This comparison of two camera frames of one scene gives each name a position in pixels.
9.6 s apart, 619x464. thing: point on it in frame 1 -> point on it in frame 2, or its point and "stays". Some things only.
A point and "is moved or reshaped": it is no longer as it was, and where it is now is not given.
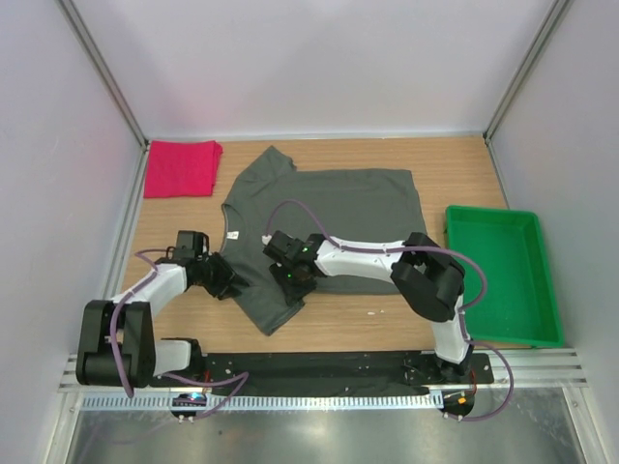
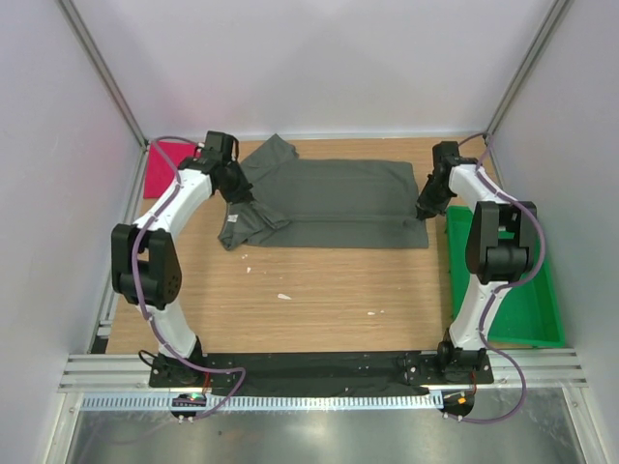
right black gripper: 291,294 -> 427,209
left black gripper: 223,289 -> 242,192
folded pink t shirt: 176,168 stays
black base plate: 328,373 stays
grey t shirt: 279,195 is moved or reshaped
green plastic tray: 519,307 stays
